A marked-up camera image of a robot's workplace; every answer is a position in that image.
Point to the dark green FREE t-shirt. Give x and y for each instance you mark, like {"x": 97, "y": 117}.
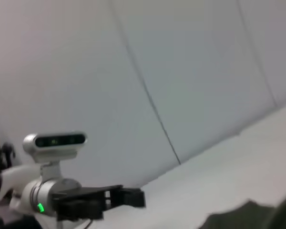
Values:
{"x": 248, "y": 217}

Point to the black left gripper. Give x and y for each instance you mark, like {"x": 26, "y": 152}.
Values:
{"x": 78, "y": 205}

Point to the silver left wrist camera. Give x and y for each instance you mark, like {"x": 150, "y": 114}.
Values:
{"x": 54, "y": 152}

